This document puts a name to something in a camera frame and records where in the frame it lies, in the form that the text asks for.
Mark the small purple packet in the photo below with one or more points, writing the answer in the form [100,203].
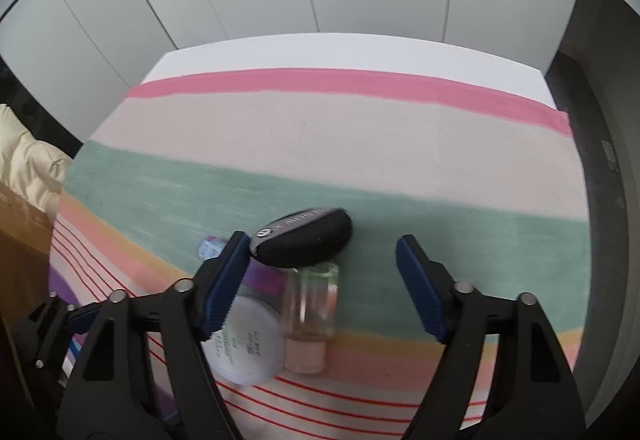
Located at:
[265,280]

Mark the brown cardboard box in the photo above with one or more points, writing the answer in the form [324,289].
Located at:
[25,240]

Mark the striped colourful cloth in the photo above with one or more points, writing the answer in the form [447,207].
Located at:
[350,145]

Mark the cream padded jacket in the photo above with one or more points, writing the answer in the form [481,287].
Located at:
[30,160]

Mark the black oval case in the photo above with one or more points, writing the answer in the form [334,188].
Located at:
[300,240]

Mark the white table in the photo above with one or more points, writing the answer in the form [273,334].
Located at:
[350,52]

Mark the grey floor socket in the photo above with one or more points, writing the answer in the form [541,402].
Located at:
[610,155]

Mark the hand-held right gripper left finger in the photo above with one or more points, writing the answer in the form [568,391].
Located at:
[227,290]

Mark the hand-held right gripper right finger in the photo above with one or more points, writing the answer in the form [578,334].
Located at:
[420,290]

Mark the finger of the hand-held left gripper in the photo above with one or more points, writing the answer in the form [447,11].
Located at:
[82,317]
[35,350]

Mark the small clear bottle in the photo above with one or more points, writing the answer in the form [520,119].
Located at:
[210,247]

